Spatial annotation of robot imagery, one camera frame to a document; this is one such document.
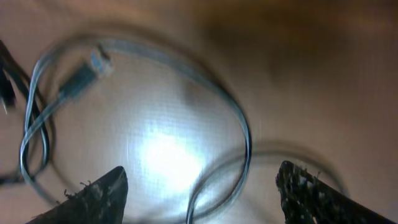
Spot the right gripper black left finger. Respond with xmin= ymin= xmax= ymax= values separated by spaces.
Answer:
xmin=27 ymin=166 xmax=128 ymax=224

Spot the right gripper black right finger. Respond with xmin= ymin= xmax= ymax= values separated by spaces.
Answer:
xmin=275 ymin=161 xmax=395 ymax=224

